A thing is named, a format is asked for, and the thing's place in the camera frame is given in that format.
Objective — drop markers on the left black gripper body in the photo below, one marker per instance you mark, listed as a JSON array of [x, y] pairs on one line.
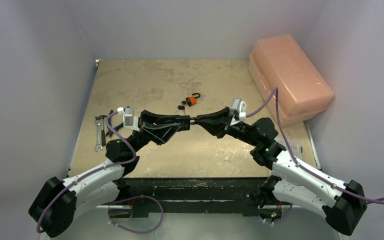
[[139, 139]]

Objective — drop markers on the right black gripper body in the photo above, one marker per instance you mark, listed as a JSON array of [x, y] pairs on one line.
[[228, 120]]

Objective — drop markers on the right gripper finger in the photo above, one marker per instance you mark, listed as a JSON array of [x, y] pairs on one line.
[[221, 117], [218, 130]]

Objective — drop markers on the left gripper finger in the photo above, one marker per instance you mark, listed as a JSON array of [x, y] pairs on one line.
[[160, 119], [165, 132]]

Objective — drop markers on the black head key pair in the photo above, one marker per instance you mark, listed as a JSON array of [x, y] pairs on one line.
[[182, 107]]

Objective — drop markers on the orange black padlock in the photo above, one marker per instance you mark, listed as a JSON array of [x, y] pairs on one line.
[[192, 100]]

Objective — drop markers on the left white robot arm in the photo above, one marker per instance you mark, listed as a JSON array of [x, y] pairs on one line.
[[60, 201]]

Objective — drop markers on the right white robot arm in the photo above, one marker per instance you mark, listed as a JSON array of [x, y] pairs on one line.
[[340, 203]]

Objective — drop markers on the small hammer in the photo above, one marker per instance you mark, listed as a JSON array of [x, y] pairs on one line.
[[103, 128]]

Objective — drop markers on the steel wrench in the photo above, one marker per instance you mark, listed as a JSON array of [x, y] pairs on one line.
[[98, 124]]

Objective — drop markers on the clear screw organizer box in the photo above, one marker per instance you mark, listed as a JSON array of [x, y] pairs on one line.
[[295, 145]]

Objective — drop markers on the pink plastic storage box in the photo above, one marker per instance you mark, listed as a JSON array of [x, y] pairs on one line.
[[279, 62]]

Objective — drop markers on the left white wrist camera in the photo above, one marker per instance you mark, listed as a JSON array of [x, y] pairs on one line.
[[129, 120]]

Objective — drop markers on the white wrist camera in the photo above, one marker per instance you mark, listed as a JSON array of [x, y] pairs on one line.
[[129, 120], [238, 108]]

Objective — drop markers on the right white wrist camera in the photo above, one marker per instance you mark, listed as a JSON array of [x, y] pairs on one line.
[[238, 108]]

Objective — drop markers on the blue handled pliers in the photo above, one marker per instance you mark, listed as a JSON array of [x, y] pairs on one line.
[[110, 133]]

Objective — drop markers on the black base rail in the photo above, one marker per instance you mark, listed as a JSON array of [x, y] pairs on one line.
[[204, 195]]

